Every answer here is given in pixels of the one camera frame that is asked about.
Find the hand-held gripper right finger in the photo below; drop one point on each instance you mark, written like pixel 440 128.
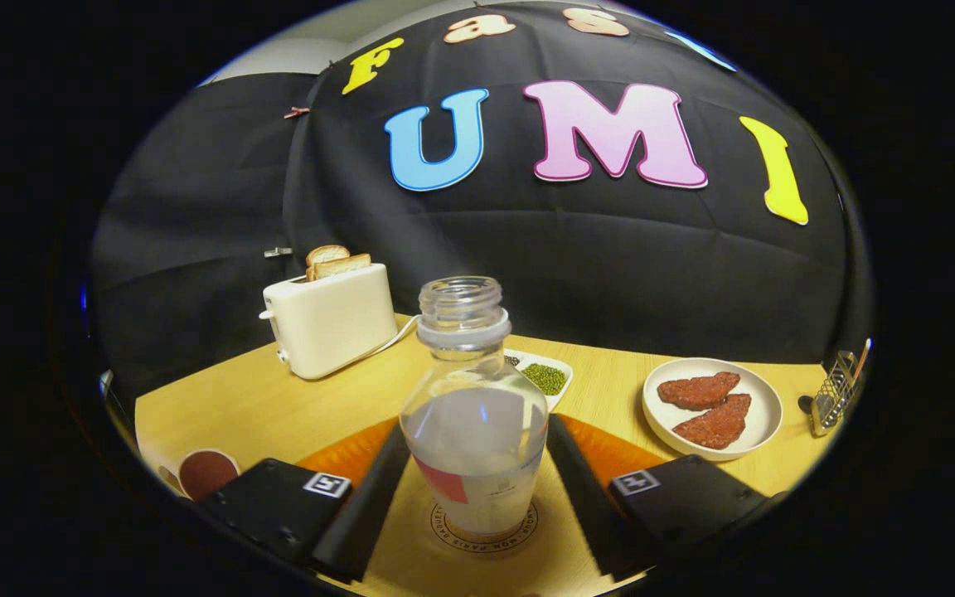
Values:
pixel 589 506

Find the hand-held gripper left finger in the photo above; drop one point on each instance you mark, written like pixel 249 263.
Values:
pixel 361 514

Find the round wooden coaster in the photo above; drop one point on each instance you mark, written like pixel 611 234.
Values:
pixel 440 525

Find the clear juice bottle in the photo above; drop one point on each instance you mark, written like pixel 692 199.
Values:
pixel 473 448

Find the wooden table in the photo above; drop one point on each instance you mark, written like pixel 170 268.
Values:
pixel 278 414

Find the white divided bean dish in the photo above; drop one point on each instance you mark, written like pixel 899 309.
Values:
pixel 545 379

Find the red meat patty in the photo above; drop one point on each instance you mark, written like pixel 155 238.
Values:
pixel 697 390
pixel 714 424

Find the white toaster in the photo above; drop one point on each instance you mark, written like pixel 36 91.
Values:
pixel 332 327

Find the white round plate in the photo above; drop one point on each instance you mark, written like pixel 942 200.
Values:
pixel 763 414

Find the black backdrop cloth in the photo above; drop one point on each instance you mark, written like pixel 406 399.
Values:
pixel 610 265

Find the toast slice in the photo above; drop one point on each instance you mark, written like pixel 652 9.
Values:
pixel 327 254
pixel 343 266

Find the white cloth clip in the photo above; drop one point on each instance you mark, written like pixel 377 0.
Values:
pixel 278 251

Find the pink cloth clip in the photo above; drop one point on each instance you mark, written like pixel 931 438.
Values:
pixel 296 112

